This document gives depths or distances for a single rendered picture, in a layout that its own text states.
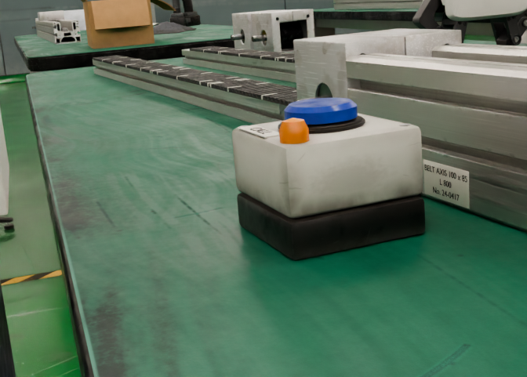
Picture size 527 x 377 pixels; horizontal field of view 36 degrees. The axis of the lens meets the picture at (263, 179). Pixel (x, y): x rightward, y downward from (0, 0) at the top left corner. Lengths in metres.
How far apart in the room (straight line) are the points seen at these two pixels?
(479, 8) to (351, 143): 0.44
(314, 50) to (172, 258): 0.25
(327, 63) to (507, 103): 0.19
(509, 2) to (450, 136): 0.38
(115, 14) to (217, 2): 9.17
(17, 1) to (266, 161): 11.09
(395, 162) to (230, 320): 0.13
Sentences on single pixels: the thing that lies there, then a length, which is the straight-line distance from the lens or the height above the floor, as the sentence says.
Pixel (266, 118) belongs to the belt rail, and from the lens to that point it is 0.82.
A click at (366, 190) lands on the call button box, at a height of 0.81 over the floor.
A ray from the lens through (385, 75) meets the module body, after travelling 0.54.
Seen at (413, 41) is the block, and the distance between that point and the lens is 0.62.
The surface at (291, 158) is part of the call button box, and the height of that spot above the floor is 0.83.
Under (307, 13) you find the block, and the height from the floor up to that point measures 0.87.
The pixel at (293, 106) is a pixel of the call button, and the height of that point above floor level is 0.85.
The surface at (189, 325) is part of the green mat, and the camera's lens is 0.35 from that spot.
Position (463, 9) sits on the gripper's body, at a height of 0.88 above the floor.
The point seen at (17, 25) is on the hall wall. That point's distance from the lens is 11.49.
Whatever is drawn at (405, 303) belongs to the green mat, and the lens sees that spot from 0.36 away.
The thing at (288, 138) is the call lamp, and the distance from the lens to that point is 0.40.
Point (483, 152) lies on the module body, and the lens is 0.48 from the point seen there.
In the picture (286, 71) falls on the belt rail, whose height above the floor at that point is 0.79.
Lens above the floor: 0.91
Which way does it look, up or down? 13 degrees down
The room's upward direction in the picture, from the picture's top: 5 degrees counter-clockwise
